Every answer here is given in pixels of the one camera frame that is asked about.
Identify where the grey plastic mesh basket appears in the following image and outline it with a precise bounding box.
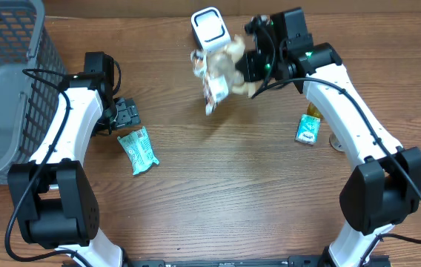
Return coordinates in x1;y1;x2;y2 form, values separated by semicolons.
0;0;67;184

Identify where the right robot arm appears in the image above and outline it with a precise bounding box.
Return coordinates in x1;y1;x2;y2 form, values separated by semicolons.
236;8;421;266

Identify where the white barcode scanner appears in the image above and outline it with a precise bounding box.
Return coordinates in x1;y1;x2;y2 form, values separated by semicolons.
190;7;231;52

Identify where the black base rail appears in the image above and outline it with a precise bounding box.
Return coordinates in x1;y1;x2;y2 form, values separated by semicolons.
125;255;320;267

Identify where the yellow dish soap bottle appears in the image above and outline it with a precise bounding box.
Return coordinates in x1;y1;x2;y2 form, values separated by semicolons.
306;102;323;119

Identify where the green lid white jar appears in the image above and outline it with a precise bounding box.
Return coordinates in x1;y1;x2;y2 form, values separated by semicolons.
329;133;344;152

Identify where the teal Kleenex tissue pack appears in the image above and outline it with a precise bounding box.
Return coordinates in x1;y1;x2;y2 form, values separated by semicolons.
295;114;321;145

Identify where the teal snack packet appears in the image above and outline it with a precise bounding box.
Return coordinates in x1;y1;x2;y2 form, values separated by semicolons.
117;127;159;176

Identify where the brown Pantene sachet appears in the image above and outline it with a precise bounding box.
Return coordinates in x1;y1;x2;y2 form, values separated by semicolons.
190;35;256;116

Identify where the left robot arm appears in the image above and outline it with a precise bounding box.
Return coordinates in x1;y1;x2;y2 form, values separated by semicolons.
4;52;134;266

